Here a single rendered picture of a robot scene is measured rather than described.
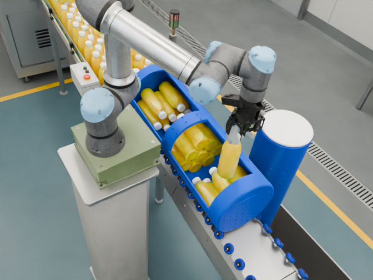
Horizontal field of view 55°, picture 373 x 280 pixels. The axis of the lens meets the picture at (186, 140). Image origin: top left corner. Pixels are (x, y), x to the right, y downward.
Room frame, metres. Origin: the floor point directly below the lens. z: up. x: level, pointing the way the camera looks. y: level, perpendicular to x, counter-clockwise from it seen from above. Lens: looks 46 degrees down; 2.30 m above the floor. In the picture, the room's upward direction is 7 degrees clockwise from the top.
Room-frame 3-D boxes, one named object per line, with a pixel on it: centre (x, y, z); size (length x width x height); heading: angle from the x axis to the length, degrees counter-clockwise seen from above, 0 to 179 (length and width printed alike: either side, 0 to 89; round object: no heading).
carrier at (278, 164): (1.41, -0.52, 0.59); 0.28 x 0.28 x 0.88
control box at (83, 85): (1.57, 0.60, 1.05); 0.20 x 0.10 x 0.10; 35
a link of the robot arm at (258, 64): (0.86, -0.18, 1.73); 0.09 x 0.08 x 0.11; 70
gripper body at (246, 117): (0.86, -0.18, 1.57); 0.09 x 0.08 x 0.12; 35
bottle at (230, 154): (0.88, -0.16, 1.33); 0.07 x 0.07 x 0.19
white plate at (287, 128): (1.41, -0.52, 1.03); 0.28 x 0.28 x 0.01
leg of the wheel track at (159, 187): (1.55, 0.15, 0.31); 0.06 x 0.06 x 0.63; 35
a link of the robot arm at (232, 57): (0.88, -0.08, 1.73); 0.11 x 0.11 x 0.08; 70
